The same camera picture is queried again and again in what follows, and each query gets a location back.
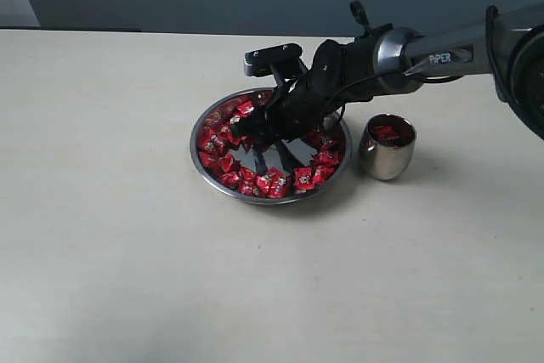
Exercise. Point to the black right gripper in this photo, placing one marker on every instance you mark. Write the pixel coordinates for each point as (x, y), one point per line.
(340, 74)

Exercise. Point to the red candy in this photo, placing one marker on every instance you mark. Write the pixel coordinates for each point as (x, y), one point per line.
(327, 158)
(384, 133)
(208, 161)
(245, 109)
(394, 141)
(264, 181)
(303, 178)
(230, 180)

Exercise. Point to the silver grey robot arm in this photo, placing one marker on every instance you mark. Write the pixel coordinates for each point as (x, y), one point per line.
(389, 60)

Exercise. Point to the round stainless steel plate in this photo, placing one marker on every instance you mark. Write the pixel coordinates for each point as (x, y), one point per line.
(212, 133)

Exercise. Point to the stainless steel cup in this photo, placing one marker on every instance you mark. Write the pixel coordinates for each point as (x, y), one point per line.
(382, 162)

